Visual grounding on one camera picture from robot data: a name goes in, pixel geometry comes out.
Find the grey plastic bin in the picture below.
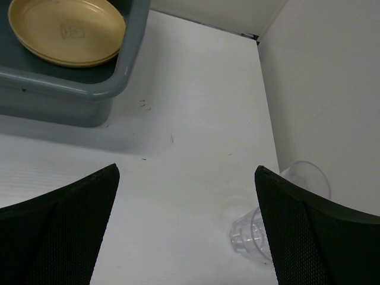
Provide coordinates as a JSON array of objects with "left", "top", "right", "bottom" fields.
[{"left": 1, "top": 1, "right": 150, "bottom": 128}]

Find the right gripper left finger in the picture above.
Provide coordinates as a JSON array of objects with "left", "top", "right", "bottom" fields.
[{"left": 1, "top": 164, "right": 120, "bottom": 284}]

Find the clear plastic cup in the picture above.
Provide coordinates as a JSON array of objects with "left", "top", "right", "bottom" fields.
[{"left": 229, "top": 161, "right": 331, "bottom": 264}]

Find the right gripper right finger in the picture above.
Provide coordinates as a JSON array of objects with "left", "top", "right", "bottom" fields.
[{"left": 255, "top": 166, "right": 379, "bottom": 284}]

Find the tan plate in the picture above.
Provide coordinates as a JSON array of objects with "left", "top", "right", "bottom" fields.
[
  {"left": 17, "top": 38, "right": 120, "bottom": 68},
  {"left": 8, "top": 1, "right": 126, "bottom": 61}
]

